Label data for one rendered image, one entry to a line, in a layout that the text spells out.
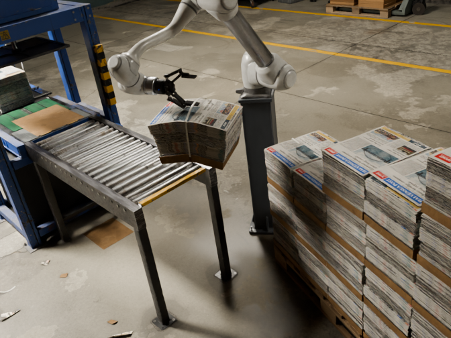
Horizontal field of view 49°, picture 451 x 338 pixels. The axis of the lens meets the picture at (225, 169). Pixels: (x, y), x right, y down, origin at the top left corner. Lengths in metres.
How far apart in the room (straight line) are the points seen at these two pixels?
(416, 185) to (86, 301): 2.15
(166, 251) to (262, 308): 0.88
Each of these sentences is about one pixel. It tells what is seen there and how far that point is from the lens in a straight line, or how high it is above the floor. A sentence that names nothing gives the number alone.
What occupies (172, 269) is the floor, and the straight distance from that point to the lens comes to 3.32.
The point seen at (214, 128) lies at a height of 1.16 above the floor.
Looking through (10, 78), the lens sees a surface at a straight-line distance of 4.28.
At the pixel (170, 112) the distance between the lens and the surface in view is 2.50.
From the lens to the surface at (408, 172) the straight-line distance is 2.07.
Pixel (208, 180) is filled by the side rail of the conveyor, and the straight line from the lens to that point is 2.76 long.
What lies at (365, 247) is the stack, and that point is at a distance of 2.25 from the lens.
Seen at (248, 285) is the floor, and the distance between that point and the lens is 3.11.
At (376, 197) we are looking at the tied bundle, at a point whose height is 1.00.
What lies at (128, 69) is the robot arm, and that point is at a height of 1.45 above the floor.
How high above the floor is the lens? 2.13
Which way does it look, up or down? 30 degrees down
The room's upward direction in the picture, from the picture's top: 8 degrees counter-clockwise
